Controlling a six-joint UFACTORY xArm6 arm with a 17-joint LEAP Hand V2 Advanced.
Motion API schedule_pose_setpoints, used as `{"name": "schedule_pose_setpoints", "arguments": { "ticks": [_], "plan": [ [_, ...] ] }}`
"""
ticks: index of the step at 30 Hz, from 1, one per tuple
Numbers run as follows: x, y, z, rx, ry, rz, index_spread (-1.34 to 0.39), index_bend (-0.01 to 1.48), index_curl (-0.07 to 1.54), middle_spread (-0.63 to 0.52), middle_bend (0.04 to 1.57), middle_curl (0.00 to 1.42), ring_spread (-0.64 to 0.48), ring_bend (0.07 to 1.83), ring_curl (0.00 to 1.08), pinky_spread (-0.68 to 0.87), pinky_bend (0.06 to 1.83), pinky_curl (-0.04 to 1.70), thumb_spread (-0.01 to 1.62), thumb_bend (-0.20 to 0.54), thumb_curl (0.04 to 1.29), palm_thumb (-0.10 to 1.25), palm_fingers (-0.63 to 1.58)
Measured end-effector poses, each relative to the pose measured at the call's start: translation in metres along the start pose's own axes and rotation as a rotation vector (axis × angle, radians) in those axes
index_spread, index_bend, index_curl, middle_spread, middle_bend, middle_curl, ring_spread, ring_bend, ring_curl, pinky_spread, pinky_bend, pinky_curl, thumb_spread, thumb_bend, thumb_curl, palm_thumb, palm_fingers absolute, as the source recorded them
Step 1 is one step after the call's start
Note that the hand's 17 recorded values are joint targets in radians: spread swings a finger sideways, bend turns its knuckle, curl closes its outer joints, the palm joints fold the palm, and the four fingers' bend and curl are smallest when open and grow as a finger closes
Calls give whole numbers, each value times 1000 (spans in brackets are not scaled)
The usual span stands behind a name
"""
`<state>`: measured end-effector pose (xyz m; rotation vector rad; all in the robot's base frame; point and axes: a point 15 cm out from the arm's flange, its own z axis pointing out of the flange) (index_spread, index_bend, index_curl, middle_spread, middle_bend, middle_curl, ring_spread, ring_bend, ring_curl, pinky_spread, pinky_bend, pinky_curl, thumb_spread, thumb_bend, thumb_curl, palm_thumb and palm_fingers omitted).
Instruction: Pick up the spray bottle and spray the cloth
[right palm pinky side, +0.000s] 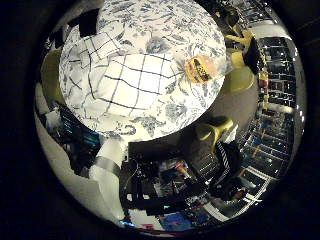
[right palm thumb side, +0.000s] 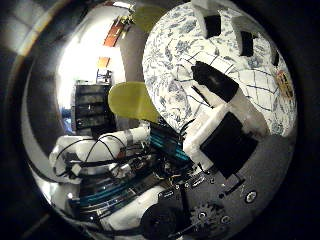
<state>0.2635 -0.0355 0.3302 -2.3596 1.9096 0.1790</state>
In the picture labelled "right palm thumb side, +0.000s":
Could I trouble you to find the yellow-green chair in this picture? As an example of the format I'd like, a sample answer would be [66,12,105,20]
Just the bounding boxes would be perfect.
[107,81,161,124]
[132,4,168,34]

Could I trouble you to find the small orange wall panel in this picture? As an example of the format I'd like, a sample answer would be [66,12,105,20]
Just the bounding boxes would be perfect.
[97,56,111,69]

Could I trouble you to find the long orange-brown wall panel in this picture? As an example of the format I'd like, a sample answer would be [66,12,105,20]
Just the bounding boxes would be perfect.
[103,16,126,48]

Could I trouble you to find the blue floral white tablecloth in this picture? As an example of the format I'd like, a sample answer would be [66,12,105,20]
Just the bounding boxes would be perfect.
[141,1,298,138]

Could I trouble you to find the black shelf unit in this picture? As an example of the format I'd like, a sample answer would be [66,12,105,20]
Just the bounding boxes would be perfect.
[70,82,114,132]

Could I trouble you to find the white cloth with blue checks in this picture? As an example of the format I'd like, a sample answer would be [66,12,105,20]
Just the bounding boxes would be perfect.
[176,50,287,114]

